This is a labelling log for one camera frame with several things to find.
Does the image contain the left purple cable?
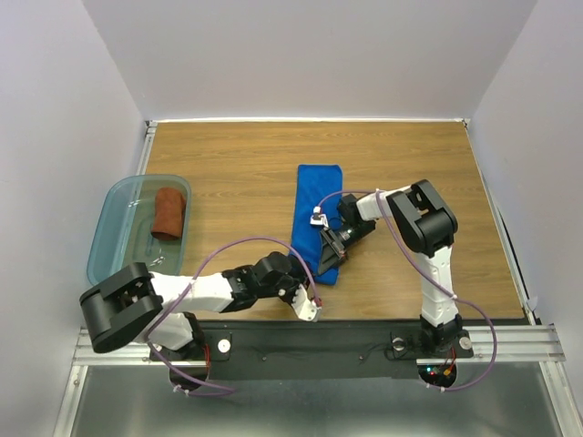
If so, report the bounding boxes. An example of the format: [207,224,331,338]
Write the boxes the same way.
[154,236,324,397]

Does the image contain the teal plastic bin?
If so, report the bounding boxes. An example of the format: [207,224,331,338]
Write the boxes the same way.
[87,174,191,286]

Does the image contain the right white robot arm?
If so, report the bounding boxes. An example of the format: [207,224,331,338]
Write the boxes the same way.
[310,179,463,355]

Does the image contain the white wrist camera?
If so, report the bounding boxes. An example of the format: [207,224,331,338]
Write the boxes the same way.
[291,285,322,322]
[310,206,329,229]

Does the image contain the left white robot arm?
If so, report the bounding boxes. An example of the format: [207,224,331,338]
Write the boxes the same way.
[79,251,319,359]

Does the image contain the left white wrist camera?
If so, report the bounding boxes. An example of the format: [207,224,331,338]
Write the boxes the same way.
[291,285,322,322]

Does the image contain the aluminium frame rail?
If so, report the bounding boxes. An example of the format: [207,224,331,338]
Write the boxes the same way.
[73,325,566,366]

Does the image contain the brown towel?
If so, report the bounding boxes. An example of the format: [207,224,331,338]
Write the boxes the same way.
[150,187,186,241]

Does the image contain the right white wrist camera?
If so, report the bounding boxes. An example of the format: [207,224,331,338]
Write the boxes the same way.
[310,206,329,229]

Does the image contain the purple cable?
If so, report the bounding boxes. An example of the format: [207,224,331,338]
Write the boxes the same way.
[312,188,498,393]
[154,236,324,397]

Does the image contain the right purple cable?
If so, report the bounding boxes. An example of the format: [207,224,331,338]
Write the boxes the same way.
[312,188,498,393]

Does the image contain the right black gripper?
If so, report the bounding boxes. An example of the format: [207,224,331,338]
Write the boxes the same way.
[316,218,375,276]

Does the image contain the blue towel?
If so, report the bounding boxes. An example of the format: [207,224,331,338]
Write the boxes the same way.
[290,163,345,287]

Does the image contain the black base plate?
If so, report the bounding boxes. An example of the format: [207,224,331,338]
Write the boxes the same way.
[160,320,474,381]

